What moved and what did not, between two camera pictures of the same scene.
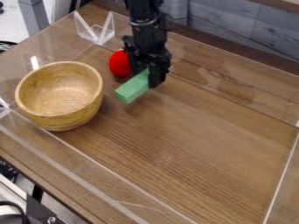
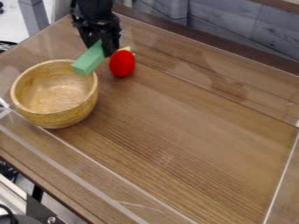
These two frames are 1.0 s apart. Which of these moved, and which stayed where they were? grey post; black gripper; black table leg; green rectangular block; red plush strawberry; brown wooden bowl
Moved: green rectangular block; brown wooden bowl; black gripper
Stayed: red plush strawberry; grey post; black table leg
